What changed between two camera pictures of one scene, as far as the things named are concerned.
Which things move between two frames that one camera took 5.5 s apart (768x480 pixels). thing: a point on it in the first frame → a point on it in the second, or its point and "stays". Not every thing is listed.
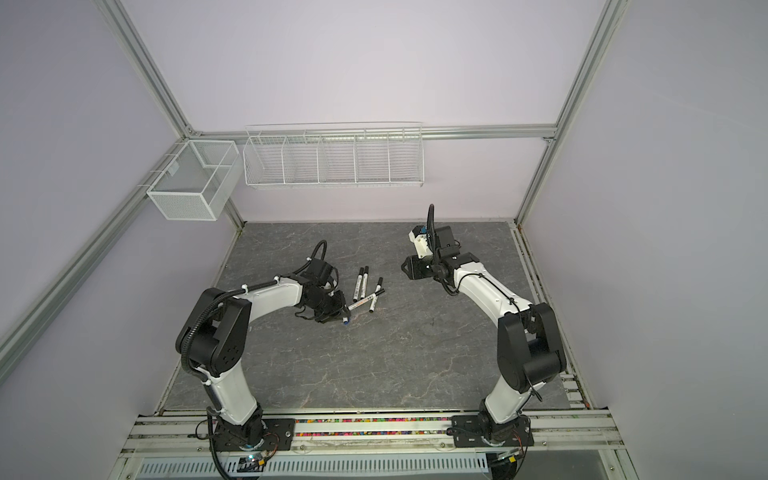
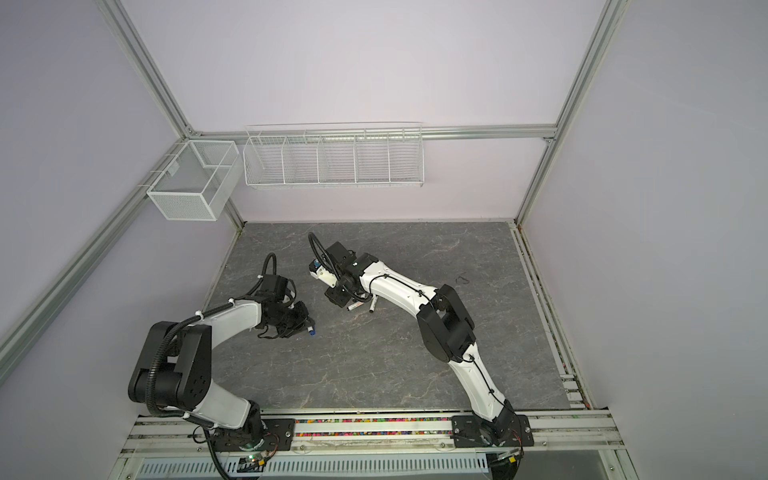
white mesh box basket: x=197 y=183 stays
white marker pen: x=374 y=300 stays
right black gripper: x=414 y=263 → x=338 y=298
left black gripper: x=338 y=311 → x=301 y=324
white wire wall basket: x=335 y=155 stays
